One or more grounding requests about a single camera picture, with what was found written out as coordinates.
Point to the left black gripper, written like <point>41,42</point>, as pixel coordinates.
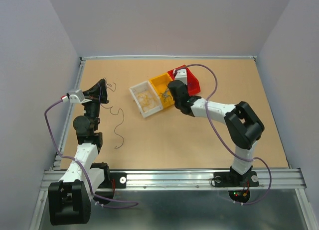
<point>97,92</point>

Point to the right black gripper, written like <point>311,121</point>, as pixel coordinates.
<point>186,87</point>

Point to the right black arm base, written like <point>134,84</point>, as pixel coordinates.
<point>233,179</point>

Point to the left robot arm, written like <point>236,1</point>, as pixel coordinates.
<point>70,197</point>

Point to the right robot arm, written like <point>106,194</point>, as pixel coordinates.
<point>244,127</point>

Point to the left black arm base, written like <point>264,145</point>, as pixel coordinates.
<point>119,178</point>

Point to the red plastic bin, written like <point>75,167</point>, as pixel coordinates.
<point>193,85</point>

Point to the yellow plastic bin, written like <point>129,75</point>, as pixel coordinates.
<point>160,85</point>

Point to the white plastic bin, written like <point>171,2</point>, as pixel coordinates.
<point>146,99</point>

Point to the metal front plate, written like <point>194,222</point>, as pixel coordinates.
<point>205,210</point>

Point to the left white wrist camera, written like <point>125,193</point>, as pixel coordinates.
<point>76,96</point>

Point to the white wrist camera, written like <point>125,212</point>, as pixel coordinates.
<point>181,75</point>
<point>76,96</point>

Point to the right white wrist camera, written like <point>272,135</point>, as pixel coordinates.
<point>181,75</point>

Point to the aluminium back rail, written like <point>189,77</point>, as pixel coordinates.
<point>253,57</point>

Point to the aluminium rail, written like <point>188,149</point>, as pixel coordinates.
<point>199,179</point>
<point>253,57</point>
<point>68,137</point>

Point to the aluminium left rail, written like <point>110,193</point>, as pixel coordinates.
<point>68,137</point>

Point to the aluminium front rail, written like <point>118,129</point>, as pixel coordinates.
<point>199,179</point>

